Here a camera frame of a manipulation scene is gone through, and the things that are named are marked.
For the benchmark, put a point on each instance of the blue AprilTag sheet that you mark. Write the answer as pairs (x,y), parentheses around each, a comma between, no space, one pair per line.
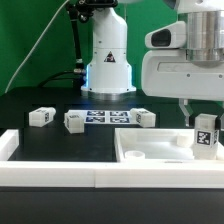
(104,116)

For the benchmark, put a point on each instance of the white U-shaped fence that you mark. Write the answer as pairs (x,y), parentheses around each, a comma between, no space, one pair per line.
(202,174)

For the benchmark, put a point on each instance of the white square tabletop part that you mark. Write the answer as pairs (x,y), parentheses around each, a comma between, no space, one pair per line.
(136,145)

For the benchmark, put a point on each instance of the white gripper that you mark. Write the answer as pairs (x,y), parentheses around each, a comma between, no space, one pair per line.
(167,73)

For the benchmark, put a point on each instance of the black camera stand pole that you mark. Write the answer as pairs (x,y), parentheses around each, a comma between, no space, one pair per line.
(81,11)

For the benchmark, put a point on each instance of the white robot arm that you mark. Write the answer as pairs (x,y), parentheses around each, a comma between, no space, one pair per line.
(109,75)

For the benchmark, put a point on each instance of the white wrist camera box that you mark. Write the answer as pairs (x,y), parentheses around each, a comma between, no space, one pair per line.
(173,36)

